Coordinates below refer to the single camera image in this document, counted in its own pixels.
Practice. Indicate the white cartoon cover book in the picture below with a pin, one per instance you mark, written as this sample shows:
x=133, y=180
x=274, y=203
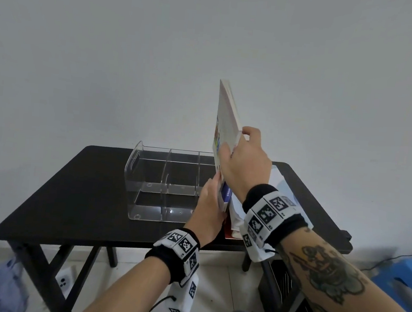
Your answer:
x=227, y=127

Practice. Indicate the person's right forearm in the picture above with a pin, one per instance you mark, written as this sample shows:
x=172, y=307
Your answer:
x=324, y=281

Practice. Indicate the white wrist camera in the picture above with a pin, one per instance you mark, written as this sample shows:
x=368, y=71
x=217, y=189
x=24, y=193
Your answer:
x=183, y=297
x=258, y=253

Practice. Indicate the blue plastic stool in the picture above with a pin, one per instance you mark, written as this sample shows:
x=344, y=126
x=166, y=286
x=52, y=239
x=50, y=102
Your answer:
x=408, y=279

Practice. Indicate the black marker wristband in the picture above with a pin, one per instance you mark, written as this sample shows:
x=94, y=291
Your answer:
x=166, y=263
x=269, y=214

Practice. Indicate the clear acrylic book organizer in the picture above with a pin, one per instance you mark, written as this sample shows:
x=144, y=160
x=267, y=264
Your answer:
x=142, y=213

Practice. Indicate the person's left hand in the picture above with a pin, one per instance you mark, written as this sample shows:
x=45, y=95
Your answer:
x=205, y=215

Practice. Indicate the person's right hand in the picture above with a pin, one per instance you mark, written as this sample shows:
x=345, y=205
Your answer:
x=248, y=165

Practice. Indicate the person's left forearm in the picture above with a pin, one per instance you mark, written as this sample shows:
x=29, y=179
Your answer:
x=123, y=298

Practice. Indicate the white power socket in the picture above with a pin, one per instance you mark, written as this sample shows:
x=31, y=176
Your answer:
x=65, y=281

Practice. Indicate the black table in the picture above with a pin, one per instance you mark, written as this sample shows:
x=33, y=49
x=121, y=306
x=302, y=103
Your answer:
x=78, y=203

